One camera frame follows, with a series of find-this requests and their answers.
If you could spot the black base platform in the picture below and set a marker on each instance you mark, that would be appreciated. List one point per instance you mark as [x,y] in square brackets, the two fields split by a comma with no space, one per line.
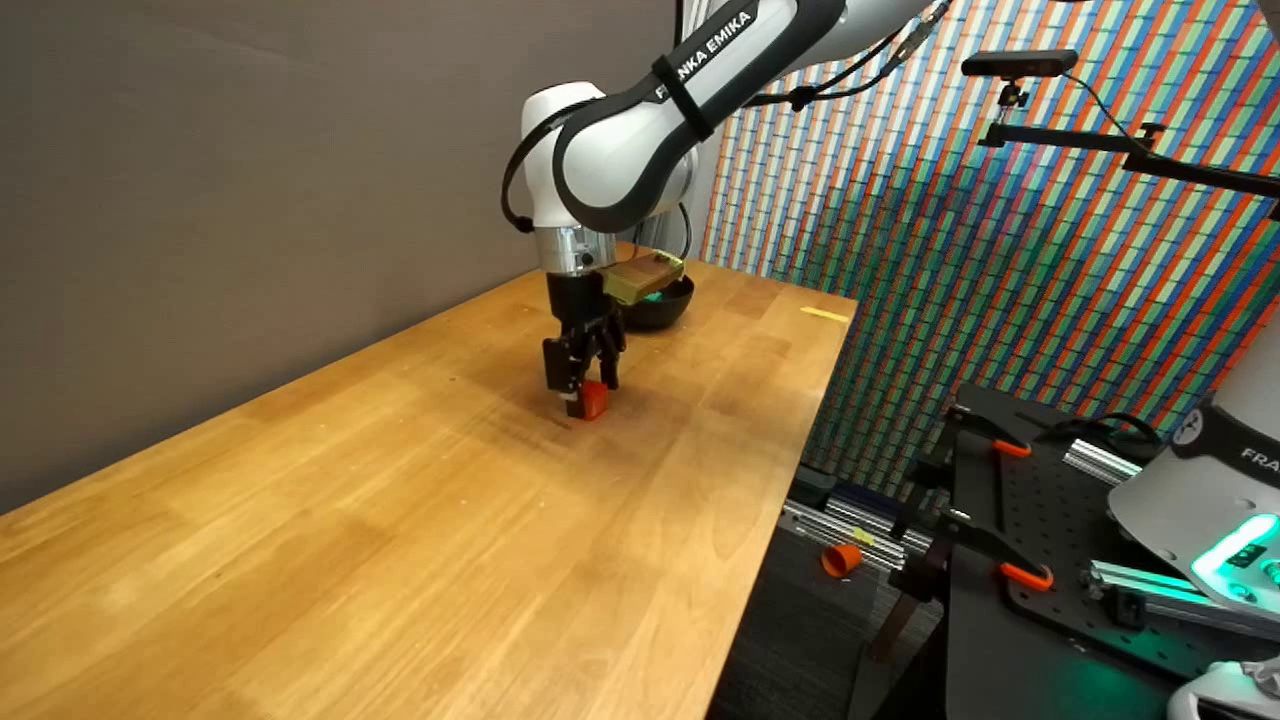
[984,664]

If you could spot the yellow tape strip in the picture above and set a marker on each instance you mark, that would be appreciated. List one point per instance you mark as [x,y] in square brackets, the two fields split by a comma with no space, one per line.
[827,312]

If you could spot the orange cube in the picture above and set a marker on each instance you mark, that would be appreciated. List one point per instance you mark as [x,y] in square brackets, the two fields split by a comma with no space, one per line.
[590,400]

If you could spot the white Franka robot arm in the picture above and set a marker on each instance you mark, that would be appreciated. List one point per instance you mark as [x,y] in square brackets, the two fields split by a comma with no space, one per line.
[625,147]

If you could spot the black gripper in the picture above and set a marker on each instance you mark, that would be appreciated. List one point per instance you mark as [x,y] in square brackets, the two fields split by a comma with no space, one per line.
[586,312]

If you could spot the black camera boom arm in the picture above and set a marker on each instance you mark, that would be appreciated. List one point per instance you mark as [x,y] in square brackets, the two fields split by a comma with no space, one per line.
[1133,150]

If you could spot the black bowl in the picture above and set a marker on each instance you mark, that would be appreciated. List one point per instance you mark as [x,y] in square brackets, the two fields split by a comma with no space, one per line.
[667,312]

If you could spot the aluminium extrusion rail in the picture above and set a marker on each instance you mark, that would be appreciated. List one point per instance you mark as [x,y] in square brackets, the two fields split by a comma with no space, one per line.
[1107,460]
[866,526]
[1162,586]

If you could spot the black stereo camera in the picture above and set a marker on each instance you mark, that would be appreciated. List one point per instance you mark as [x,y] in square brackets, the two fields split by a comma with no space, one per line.
[1021,63]

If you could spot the orange plastic cup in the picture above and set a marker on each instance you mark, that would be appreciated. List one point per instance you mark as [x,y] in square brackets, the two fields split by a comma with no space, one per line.
[842,559]

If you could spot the black perforated breadboard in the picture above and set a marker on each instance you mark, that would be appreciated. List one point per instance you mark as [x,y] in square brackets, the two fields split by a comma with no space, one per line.
[1067,533]

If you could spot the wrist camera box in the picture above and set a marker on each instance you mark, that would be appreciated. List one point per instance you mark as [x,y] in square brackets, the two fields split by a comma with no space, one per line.
[645,276]

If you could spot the white plastic housing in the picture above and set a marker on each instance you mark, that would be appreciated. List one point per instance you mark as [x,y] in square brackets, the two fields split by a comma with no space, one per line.
[1234,689]

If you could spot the orange black spring clamp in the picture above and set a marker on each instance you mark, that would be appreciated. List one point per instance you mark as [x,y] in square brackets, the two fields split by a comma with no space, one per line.
[993,441]
[1013,566]

